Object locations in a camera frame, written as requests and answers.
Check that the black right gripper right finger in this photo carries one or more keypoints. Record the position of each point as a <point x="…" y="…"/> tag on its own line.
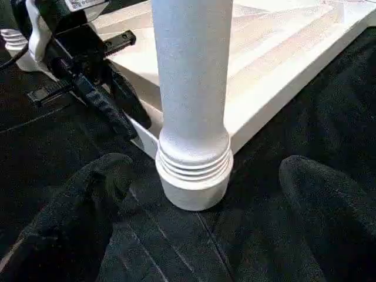
<point x="335" y="217"/>

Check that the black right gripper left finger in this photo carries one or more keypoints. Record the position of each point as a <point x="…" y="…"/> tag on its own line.
<point x="70" y="223"/>

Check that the black work mat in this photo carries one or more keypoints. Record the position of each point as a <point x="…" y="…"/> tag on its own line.
<point x="264" y="194"/>

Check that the white plastic table top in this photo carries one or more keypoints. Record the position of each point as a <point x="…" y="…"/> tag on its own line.
<point x="282" y="59"/>

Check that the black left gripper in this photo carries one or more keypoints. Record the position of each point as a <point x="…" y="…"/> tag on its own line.
<point x="88" y="41"/>

